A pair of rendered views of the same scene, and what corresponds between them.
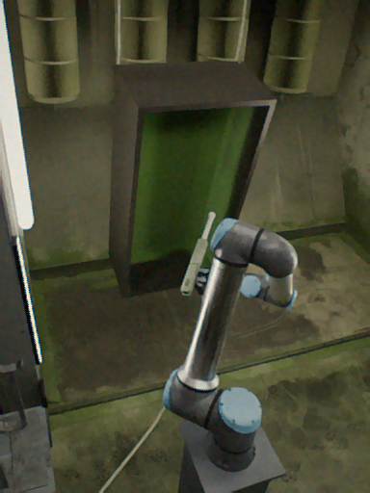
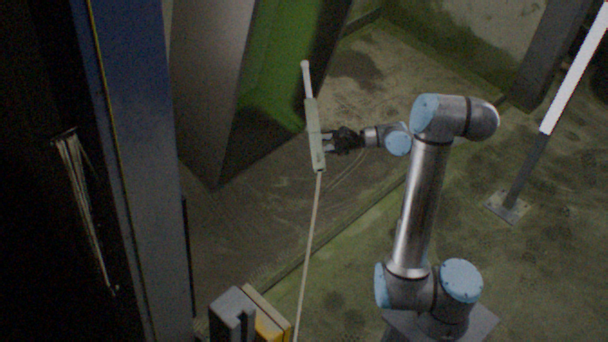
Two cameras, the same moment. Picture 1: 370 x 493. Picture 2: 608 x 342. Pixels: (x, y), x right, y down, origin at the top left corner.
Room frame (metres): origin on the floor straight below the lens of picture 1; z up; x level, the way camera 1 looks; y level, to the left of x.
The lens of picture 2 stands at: (0.19, 0.77, 2.52)
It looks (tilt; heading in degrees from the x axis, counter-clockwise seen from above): 47 degrees down; 331
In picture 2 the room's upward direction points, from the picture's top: 7 degrees clockwise
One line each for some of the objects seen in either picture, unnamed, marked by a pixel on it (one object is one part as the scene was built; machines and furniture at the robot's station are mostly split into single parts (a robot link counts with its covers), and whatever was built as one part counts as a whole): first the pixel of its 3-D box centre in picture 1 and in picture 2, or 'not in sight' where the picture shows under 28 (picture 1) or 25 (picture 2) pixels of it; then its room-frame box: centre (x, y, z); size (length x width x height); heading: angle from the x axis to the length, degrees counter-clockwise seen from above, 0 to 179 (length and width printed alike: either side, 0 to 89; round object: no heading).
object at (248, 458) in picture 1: (231, 440); (444, 310); (0.90, -0.25, 0.69); 0.19 x 0.19 x 0.10
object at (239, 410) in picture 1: (235, 417); (452, 289); (0.90, -0.24, 0.83); 0.17 x 0.15 x 0.18; 65
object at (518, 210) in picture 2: not in sight; (507, 205); (1.60, -1.32, 0.01); 0.20 x 0.20 x 0.01; 22
